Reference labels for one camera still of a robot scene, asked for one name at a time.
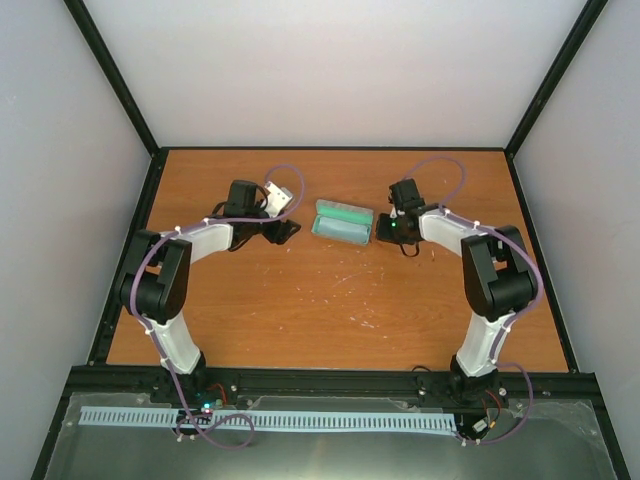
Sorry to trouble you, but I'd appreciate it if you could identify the light blue slotted cable duct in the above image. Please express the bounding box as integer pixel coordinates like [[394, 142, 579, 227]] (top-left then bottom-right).
[[78, 406, 456, 435]]

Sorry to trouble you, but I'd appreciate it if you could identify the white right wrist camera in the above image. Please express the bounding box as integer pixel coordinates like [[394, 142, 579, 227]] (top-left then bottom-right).
[[390, 207, 405, 218]]

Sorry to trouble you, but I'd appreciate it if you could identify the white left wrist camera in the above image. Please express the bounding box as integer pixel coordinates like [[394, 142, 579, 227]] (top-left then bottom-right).
[[261, 181, 294, 218]]

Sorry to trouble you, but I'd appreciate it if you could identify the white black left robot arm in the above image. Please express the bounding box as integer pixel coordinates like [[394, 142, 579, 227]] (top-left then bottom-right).
[[115, 180, 300, 403]]

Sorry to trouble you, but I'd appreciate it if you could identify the metal front plate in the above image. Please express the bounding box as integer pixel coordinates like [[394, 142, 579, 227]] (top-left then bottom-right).
[[45, 394, 616, 479]]

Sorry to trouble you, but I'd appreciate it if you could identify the light blue cleaning cloth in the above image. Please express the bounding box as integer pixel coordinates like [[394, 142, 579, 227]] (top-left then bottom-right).
[[314, 216, 370, 244]]

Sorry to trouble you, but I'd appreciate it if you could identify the black aluminium frame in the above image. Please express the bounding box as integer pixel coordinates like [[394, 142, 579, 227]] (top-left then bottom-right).
[[29, 0, 632, 480]]

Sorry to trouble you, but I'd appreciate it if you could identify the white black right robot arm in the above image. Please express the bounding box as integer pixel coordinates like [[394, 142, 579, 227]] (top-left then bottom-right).
[[376, 178, 543, 404]]

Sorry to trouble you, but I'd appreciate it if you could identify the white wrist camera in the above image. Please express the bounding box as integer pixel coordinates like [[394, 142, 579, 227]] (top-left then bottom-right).
[[261, 181, 294, 218], [390, 207, 405, 218]]

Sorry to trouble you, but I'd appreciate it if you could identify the grey leather glasses case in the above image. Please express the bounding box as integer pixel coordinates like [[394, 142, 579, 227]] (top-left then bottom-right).
[[311, 199, 374, 246]]

